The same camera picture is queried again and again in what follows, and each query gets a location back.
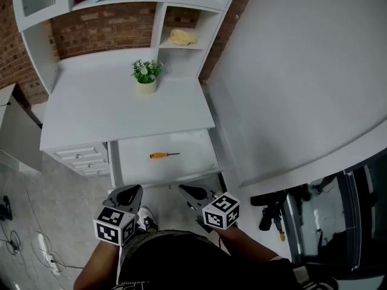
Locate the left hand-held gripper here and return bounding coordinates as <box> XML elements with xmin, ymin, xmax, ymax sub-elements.
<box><xmin>93</xmin><ymin>184</ymin><xmax>143</xmax><ymax>247</ymax></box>

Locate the person's right forearm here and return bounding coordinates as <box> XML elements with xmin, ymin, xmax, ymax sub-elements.
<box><xmin>216</xmin><ymin>225</ymin><xmax>281</xmax><ymax>262</ymax></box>

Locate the orange screwdriver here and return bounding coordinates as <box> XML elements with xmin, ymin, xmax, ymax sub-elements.
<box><xmin>149</xmin><ymin>152</ymin><xmax>181</xmax><ymax>160</ymax></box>

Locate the white side shelf unit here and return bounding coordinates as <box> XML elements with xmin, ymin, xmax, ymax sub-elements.
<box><xmin>0</xmin><ymin>83</ymin><xmax>43</xmax><ymax>173</ymax></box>

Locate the black power cable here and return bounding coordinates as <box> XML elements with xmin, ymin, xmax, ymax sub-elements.
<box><xmin>51</xmin><ymin>259</ymin><xmax>85</xmax><ymax>270</ymax></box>

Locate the black pouch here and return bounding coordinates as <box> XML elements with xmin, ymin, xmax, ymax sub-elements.
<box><xmin>250</xmin><ymin>192</ymin><xmax>288</xmax><ymax>207</ymax></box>

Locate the person's black clothing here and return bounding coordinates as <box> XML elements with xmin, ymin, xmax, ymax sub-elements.
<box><xmin>114</xmin><ymin>230</ymin><xmax>339</xmax><ymax>290</ymax></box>

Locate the white desk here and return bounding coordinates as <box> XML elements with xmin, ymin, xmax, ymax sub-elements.
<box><xmin>39</xmin><ymin>47</ymin><xmax>226</xmax><ymax>190</ymax></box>

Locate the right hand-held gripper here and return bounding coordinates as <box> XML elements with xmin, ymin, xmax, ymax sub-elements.
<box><xmin>178</xmin><ymin>184</ymin><xmax>241</xmax><ymax>232</ymax></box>

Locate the small black device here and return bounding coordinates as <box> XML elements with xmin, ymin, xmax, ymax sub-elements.
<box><xmin>0</xmin><ymin>195</ymin><xmax>13</xmax><ymax>222</ymax></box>

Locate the person's left forearm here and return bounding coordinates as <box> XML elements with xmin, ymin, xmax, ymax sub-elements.
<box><xmin>73</xmin><ymin>239</ymin><xmax>123</xmax><ymax>290</ymax></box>

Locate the white power strip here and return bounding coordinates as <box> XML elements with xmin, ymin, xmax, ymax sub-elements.
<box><xmin>45</xmin><ymin>251</ymin><xmax>61</xmax><ymax>275</ymax></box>

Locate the person's left shoe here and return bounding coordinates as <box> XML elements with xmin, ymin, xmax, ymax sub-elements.
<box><xmin>137</xmin><ymin>206</ymin><xmax>158</xmax><ymax>231</ymax></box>

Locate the green plant in cream pot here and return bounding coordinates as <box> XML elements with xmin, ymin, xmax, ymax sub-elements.
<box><xmin>131</xmin><ymin>59</ymin><xmax>164</xmax><ymax>95</ymax></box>

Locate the yellow cloth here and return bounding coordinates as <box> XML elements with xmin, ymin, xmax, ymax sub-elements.
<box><xmin>168</xmin><ymin>28</ymin><xmax>200</xmax><ymax>47</ymax></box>

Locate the small white desk drawer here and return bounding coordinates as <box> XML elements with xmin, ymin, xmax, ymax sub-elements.
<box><xmin>69</xmin><ymin>158</ymin><xmax>109</xmax><ymax>170</ymax></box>
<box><xmin>53</xmin><ymin>145</ymin><xmax>103</xmax><ymax>163</ymax></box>
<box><xmin>81</xmin><ymin>167</ymin><xmax>111</xmax><ymax>176</ymax></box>

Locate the black tool with yellow tip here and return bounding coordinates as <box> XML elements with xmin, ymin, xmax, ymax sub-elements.
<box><xmin>259</xmin><ymin>202</ymin><xmax>287</xmax><ymax>242</ymax></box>

